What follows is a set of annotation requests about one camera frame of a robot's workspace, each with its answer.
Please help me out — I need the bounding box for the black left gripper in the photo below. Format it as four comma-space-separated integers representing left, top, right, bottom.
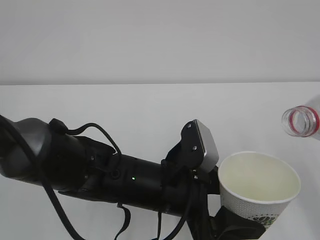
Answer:
104, 147, 223, 240

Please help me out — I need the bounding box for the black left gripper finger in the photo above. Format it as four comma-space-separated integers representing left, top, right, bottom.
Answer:
210, 206, 266, 240

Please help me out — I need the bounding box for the white paper cup green logo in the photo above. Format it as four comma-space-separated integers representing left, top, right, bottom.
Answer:
217, 151, 302, 229

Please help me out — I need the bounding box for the clear water bottle red label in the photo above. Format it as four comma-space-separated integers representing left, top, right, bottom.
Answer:
281, 94, 320, 141

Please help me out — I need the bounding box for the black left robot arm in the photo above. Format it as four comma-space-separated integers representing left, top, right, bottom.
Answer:
0, 117, 266, 240

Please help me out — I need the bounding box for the black braided cable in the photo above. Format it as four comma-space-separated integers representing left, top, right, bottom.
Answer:
0, 114, 191, 240

